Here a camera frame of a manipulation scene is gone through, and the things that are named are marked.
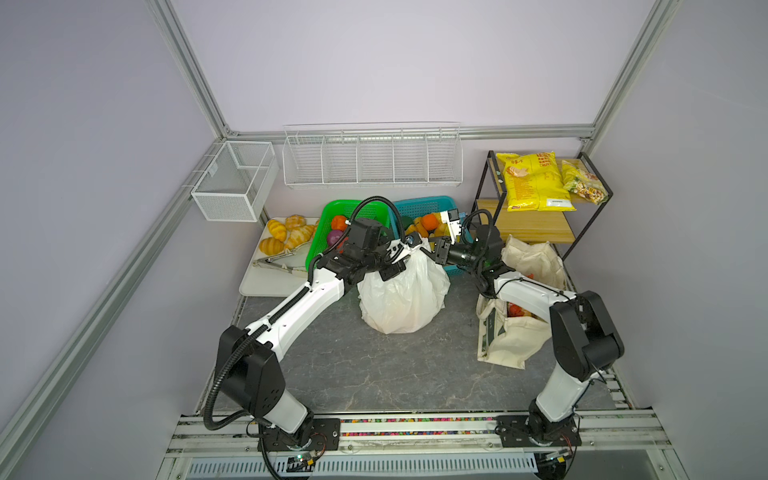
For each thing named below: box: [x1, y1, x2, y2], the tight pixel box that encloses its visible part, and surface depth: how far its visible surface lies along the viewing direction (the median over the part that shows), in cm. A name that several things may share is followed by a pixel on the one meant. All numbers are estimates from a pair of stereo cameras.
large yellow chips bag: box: [496, 151, 577, 212], surface depth 80 cm
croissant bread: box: [259, 237, 285, 256], surface depth 112 cm
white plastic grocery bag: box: [357, 246, 451, 335], surface depth 84 cm
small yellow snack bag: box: [561, 160, 609, 205], surface depth 77 cm
